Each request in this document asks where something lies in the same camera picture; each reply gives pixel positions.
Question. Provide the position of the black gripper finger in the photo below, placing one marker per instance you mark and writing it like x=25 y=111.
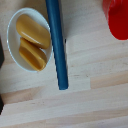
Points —
x=1 y=55

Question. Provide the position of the white oval plate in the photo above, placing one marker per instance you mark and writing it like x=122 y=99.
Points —
x=12 y=36

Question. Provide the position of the smaller yellow bread piece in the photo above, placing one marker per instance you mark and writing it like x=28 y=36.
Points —
x=32 y=55

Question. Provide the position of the larger yellow bread piece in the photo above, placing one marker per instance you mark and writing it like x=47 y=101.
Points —
x=32 y=30

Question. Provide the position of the red cup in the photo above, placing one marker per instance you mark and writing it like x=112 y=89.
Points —
x=117 y=18

